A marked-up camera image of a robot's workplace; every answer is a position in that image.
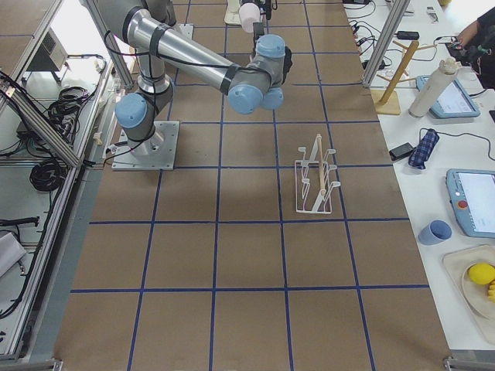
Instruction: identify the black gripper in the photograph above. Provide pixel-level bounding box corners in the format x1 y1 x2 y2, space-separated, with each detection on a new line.
252 22 265 48

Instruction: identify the pink plastic cup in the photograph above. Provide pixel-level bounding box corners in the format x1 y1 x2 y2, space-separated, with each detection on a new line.
238 2 261 33

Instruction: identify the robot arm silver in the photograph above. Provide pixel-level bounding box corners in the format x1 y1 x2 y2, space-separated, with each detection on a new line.
96 1 292 157

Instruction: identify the blue cup on desk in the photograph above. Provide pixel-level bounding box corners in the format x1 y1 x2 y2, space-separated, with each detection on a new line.
418 220 452 246

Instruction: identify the black power adapter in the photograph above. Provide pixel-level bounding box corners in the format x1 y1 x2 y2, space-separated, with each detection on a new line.
396 31 419 40

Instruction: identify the wooden mug tree stand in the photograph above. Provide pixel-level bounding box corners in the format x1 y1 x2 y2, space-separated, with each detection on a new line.
370 40 435 115

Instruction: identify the white cylindrical bottle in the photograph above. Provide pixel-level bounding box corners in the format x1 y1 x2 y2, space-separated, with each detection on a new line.
408 57 461 118

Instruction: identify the blue checkered folded umbrella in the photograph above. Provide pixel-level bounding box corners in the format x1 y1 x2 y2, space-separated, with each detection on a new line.
408 129 439 170

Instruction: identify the blue teach pendant tablet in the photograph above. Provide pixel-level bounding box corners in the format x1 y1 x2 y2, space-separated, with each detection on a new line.
429 77 480 119

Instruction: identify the yellow lemon toy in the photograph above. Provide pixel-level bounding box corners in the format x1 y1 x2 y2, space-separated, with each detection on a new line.
467 263 495 285

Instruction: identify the beige tray on desk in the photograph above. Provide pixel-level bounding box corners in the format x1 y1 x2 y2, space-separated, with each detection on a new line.
442 245 494 345

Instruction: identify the aluminium frame post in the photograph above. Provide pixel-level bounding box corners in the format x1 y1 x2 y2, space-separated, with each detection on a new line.
363 0 410 87

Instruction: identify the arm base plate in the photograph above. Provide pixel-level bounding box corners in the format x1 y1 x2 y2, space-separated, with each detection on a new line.
111 121 179 171

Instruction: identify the white wire cup rack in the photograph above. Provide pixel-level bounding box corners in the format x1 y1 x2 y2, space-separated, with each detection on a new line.
294 134 341 215

